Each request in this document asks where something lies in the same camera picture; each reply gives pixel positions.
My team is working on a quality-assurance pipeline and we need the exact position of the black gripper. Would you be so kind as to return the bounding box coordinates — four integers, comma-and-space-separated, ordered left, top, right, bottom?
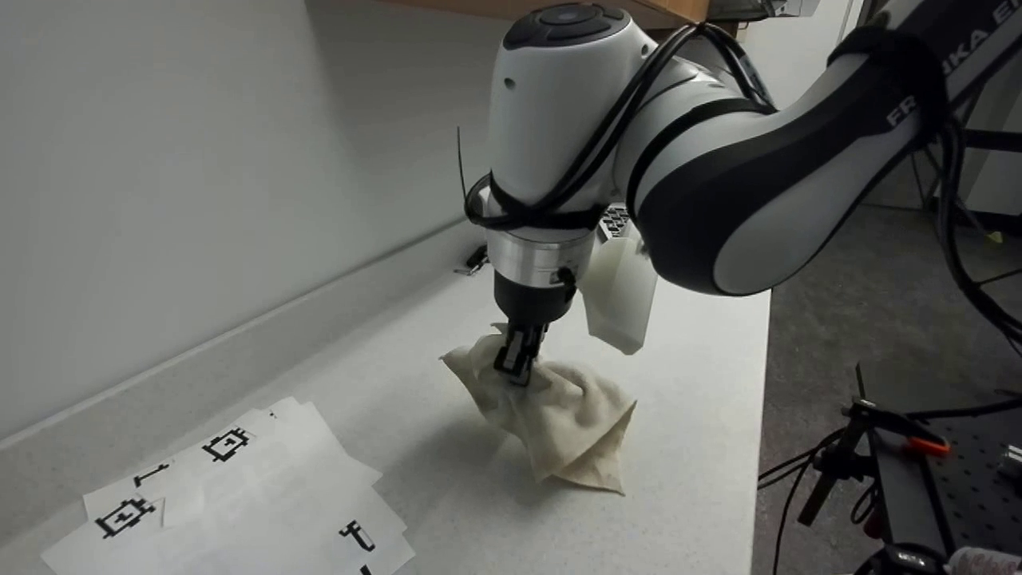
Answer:
492, 268, 581, 388

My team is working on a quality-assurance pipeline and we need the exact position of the beige cloth towel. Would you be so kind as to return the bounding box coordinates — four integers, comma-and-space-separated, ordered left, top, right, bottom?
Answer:
438, 328, 642, 497

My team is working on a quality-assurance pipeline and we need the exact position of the white printed paper sheet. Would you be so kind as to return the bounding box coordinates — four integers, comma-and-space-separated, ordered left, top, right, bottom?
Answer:
156, 393, 383, 503
40, 478, 418, 575
80, 458, 219, 549

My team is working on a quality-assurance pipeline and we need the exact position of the orange clamp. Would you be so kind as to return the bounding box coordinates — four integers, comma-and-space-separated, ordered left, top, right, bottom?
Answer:
901, 429, 959, 464

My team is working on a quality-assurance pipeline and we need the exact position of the black perforated breadboard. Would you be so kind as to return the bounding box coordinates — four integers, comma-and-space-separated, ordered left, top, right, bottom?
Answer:
923, 408, 1022, 559

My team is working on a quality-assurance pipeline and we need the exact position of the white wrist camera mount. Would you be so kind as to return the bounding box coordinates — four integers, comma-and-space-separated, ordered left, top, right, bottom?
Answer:
581, 200, 660, 359

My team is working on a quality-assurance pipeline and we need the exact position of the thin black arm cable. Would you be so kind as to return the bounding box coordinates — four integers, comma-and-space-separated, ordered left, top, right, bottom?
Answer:
455, 15, 778, 235

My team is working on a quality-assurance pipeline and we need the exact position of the black clamp camera stand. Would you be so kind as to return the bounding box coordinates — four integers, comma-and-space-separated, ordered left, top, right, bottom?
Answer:
757, 360, 962, 575

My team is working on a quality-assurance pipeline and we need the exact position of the thick black hose cable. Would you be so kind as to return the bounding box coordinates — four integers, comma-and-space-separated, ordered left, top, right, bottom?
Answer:
933, 99, 1022, 360

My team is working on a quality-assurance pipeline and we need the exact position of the black metal desk frame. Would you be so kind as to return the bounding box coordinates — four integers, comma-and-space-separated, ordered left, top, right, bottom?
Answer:
955, 123, 1022, 219

